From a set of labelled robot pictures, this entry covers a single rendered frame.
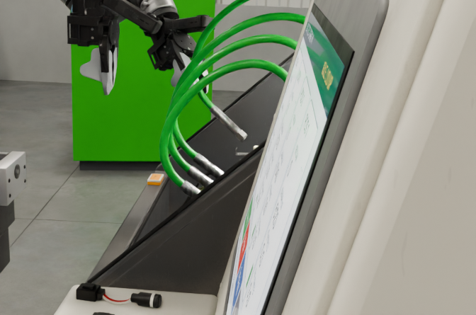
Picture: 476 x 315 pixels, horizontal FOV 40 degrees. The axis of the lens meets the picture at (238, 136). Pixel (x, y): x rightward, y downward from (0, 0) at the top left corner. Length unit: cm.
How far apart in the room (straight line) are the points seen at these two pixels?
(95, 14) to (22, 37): 686
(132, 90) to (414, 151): 437
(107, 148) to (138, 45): 75
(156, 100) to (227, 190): 363
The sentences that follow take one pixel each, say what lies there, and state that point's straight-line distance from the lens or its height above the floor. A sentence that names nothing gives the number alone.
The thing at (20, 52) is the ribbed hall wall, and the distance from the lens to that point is 816.
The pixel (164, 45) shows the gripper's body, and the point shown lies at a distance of 145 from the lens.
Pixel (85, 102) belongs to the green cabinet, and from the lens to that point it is 459.
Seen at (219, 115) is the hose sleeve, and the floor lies 115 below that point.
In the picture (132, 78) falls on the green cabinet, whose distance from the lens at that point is 453.
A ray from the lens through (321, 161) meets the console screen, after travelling 31.
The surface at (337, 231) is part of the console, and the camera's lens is 25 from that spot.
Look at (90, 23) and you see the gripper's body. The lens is 125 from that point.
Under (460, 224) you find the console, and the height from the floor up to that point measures 138.
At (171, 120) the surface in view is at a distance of 103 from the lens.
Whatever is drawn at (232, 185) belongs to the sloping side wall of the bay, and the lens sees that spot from 94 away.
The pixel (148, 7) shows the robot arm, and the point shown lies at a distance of 149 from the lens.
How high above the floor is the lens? 146
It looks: 15 degrees down
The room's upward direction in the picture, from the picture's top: 3 degrees clockwise
